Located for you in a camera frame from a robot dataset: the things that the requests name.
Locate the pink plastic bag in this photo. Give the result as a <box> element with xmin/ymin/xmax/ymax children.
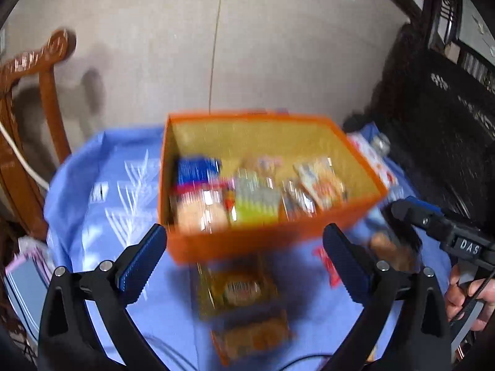
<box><xmin>6</xmin><ymin>236</ymin><xmax>54</xmax><ymax>277</ymax></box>

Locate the orange and white snack packet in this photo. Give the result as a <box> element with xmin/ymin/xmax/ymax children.
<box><xmin>294</xmin><ymin>157</ymin><xmax>347</xmax><ymax>210</ymax></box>

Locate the person's right hand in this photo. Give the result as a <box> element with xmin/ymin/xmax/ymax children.
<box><xmin>445</xmin><ymin>265</ymin><xmax>495</xmax><ymax>332</ymax></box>

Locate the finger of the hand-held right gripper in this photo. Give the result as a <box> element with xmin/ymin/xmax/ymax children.
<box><xmin>390</xmin><ymin>200</ymin><xmax>451</xmax><ymax>242</ymax></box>
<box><xmin>404</xmin><ymin>196</ymin><xmax>445</xmax><ymax>217</ymax></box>

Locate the pink snack packet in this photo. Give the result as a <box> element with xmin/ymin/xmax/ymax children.
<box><xmin>240</xmin><ymin>156</ymin><xmax>284</xmax><ymax>181</ymax></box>

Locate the small red striped packet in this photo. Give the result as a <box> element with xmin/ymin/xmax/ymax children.
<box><xmin>314</xmin><ymin>244</ymin><xmax>343</xmax><ymax>288</ymax></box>

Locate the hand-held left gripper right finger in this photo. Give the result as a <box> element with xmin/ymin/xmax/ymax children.
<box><xmin>321</xmin><ymin>223</ymin><xmax>452</xmax><ymax>371</ymax></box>

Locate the white cable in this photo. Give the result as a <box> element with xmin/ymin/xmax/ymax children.
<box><xmin>0</xmin><ymin>123</ymin><xmax>50</xmax><ymax>192</ymax></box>

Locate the black cable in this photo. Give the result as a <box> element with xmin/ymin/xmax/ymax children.
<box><xmin>449</xmin><ymin>270</ymin><xmax>495</xmax><ymax>322</ymax></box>

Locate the silver drink can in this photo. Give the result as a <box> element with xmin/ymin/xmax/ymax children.
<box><xmin>369</xmin><ymin>132</ymin><xmax>391</xmax><ymax>156</ymax></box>

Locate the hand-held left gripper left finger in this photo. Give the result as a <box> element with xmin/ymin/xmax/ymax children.
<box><xmin>38</xmin><ymin>223</ymin><xmax>168</xmax><ymax>371</ymax></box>

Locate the blue printed tablecloth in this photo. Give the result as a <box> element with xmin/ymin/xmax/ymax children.
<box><xmin>42</xmin><ymin>123</ymin><xmax>454</xmax><ymax>371</ymax></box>

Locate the brown snack packet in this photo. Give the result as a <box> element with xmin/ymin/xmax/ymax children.
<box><xmin>367</xmin><ymin>230</ymin><xmax>416</xmax><ymax>273</ymax></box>

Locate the dark cabinet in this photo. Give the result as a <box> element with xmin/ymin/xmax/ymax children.
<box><xmin>420</xmin><ymin>0</ymin><xmax>495</xmax><ymax>95</ymax></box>

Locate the brown bread packet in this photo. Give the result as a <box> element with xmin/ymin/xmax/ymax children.
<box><xmin>211</xmin><ymin>310</ymin><xmax>294</xmax><ymax>367</ymax></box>

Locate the pink and white packet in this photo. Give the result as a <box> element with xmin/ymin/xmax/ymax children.
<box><xmin>347</xmin><ymin>124</ymin><xmax>400</xmax><ymax>187</ymax></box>

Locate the blue snack packet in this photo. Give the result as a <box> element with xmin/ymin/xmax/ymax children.
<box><xmin>177</xmin><ymin>157</ymin><xmax>222</xmax><ymax>186</ymax></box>

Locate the orange cardboard box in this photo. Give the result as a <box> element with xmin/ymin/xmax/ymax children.
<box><xmin>158</xmin><ymin>111</ymin><xmax>389</xmax><ymax>266</ymax></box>

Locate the yellow green snack packet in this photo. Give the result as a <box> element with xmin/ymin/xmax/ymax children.
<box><xmin>231</xmin><ymin>178</ymin><xmax>282</xmax><ymax>225</ymax></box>

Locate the carved wooden chair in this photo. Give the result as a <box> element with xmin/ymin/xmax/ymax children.
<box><xmin>0</xmin><ymin>28</ymin><xmax>77</xmax><ymax>242</ymax></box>

